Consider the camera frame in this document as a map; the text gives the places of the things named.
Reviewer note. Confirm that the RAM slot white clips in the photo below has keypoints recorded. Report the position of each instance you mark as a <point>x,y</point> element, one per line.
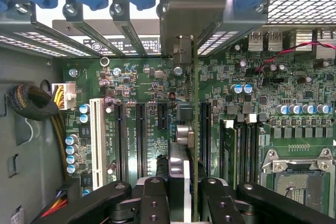
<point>228,123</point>
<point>251,150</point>

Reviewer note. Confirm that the green motherboard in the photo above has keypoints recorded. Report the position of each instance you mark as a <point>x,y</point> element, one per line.
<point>147,77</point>

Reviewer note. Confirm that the CPU socket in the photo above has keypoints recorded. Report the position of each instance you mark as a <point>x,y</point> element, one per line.
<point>302,187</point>

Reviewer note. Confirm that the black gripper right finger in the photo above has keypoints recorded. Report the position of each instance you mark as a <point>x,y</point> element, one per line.
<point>218,205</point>

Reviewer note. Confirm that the white expansion slot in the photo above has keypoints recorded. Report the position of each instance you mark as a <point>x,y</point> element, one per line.
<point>97,142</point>

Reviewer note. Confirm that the RAM slot black clips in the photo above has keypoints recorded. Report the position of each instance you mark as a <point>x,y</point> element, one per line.
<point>259,140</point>
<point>241,150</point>

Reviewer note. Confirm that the grey power supply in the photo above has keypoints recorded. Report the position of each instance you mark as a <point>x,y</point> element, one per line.
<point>26,142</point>

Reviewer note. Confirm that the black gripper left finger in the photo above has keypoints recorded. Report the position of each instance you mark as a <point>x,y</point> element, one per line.
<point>155,203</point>

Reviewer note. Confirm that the white power connector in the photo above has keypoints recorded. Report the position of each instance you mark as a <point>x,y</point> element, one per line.
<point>69,95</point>

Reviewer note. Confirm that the short black expansion slot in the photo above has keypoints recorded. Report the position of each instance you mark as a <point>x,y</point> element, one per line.
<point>162,116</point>

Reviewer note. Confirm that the silver finned port housing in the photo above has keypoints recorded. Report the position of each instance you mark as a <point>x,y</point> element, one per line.
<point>304,40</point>

